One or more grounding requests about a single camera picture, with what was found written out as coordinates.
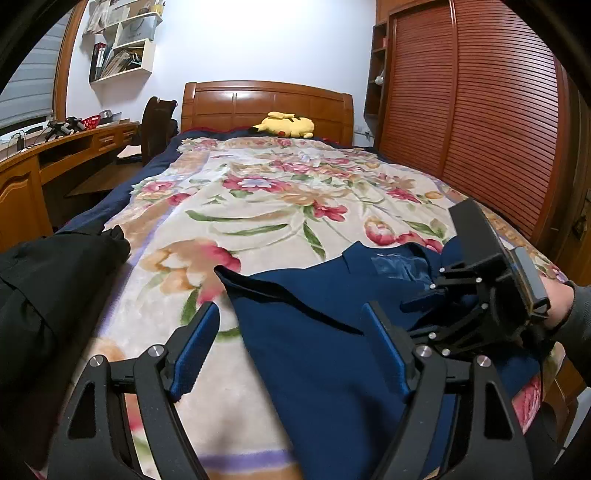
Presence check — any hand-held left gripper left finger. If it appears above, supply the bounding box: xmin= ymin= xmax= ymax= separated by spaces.
xmin=46 ymin=302 xmax=221 ymax=480

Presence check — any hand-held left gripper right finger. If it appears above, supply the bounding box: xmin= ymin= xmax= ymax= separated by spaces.
xmin=362 ymin=301 xmax=532 ymax=480

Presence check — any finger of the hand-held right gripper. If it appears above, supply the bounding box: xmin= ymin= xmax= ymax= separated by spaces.
xmin=401 ymin=261 xmax=492 ymax=315
xmin=407 ymin=308 xmax=523 ymax=360

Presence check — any navy blue coat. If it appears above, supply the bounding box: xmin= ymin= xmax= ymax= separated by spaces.
xmin=215 ymin=240 xmax=543 ymax=480

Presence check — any person's right forearm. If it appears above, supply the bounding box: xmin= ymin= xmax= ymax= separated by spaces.
xmin=549 ymin=282 xmax=591 ymax=333

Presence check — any person's right hand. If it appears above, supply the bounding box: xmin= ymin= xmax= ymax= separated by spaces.
xmin=546 ymin=280 xmax=576 ymax=330

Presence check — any floral blanket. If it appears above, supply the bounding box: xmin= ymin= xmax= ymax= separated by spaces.
xmin=32 ymin=136 xmax=568 ymax=480

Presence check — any black folded garment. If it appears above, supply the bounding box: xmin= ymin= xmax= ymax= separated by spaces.
xmin=0 ymin=225 xmax=132 ymax=462

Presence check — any louvred wardrobe door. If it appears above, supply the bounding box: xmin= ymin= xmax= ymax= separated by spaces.
xmin=379 ymin=2 xmax=462 ymax=178
xmin=441 ymin=0 xmax=571 ymax=241

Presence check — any wooden louvred wardrobe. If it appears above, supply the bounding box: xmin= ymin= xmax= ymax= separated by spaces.
xmin=362 ymin=0 xmax=591 ymax=278

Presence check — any yellow plush toy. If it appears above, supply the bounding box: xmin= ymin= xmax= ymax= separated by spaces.
xmin=252 ymin=111 xmax=316 ymax=139

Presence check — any dark brown chair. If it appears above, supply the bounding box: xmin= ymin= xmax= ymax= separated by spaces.
xmin=139 ymin=97 xmax=180 ymax=164

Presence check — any wooden desk with cabinets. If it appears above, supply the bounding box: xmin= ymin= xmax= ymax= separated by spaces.
xmin=0 ymin=121 xmax=141 ymax=252

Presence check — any wooden headboard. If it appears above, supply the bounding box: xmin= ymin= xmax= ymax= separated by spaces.
xmin=181 ymin=80 xmax=355 ymax=146

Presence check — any black mechanical device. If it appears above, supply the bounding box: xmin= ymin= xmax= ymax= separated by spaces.
xmin=46 ymin=117 xmax=85 ymax=139

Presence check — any stack of books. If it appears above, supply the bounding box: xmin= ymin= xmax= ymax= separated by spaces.
xmin=102 ymin=44 xmax=147 ymax=77

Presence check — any black binder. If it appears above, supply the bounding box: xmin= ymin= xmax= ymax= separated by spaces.
xmin=90 ymin=42 xmax=108 ymax=81

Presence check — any grey window blind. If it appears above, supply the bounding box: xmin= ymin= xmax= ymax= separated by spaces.
xmin=0 ymin=11 xmax=70 ymax=134

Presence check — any grey paper bag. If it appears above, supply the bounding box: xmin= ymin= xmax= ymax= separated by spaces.
xmin=117 ymin=14 xmax=160 ymax=47

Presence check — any white tied curtain bundle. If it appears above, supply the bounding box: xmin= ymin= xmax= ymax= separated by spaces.
xmin=85 ymin=0 xmax=114 ymax=35

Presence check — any white wall shelf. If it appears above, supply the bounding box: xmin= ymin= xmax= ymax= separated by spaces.
xmin=82 ymin=0 xmax=164 ymax=84

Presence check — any wooden window frame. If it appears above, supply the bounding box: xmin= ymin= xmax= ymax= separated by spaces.
xmin=53 ymin=0 xmax=89 ymax=121

